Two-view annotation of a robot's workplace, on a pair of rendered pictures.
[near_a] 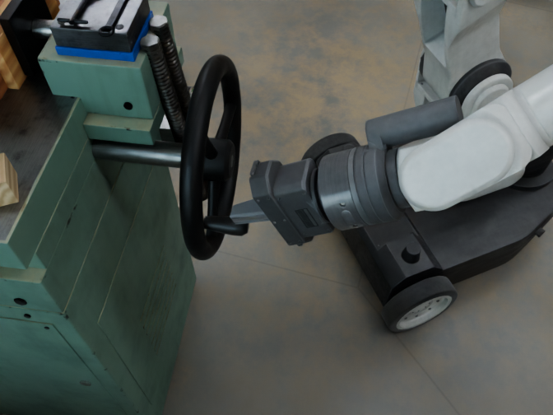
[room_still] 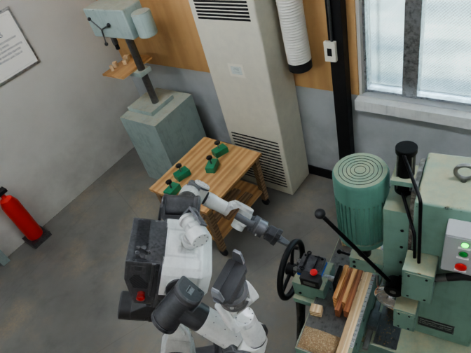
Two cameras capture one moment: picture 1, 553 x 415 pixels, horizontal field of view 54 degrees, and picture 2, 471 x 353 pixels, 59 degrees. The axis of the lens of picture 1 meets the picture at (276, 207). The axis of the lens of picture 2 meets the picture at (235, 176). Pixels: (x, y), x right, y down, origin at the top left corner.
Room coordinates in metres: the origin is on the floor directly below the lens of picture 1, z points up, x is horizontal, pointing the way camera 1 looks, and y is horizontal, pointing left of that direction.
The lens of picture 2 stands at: (1.56, 0.59, 2.44)
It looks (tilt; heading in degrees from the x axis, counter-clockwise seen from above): 40 degrees down; 211
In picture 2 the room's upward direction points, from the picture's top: 18 degrees counter-clockwise
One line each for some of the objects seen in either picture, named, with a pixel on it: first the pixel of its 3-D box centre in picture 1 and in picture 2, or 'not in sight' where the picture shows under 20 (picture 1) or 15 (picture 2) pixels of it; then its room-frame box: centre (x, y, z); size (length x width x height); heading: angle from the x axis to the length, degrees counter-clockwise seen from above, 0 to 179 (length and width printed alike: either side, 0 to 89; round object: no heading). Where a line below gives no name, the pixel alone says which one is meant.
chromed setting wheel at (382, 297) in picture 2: not in sight; (392, 297); (0.70, 0.54, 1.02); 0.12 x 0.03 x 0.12; 82
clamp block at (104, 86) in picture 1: (113, 56); (314, 278); (0.60, 0.22, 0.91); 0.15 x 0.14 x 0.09; 172
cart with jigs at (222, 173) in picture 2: not in sight; (212, 190); (-0.39, -0.83, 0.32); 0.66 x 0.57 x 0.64; 162
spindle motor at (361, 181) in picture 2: not in sight; (362, 203); (0.55, 0.42, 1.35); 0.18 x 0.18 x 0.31
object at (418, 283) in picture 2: not in sight; (418, 277); (0.73, 0.62, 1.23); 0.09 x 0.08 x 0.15; 82
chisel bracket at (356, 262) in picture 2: not in sight; (369, 261); (0.56, 0.44, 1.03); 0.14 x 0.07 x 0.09; 82
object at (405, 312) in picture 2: not in sight; (406, 309); (0.74, 0.59, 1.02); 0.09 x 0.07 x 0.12; 172
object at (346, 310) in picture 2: not in sight; (355, 289); (0.63, 0.39, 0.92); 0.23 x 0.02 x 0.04; 172
